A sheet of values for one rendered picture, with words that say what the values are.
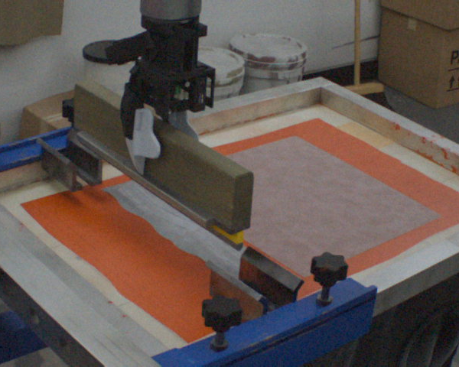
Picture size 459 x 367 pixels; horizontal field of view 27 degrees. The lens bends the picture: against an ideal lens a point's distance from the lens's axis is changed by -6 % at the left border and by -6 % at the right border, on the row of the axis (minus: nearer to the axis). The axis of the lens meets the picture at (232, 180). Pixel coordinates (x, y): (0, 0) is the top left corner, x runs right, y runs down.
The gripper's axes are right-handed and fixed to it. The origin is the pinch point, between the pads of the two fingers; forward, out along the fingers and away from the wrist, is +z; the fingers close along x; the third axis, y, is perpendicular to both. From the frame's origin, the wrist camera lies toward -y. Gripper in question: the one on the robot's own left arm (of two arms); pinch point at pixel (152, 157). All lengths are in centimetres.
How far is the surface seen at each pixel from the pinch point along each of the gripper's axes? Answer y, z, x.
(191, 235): 0.7, 12.8, 6.5
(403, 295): 28.9, 12.9, 19.3
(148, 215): -7.2, 13.1, 5.0
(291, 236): 7.6, 13.6, 18.5
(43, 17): -196, 47, 94
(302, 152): -11.7, 13.5, 38.9
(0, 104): -201, 78, 78
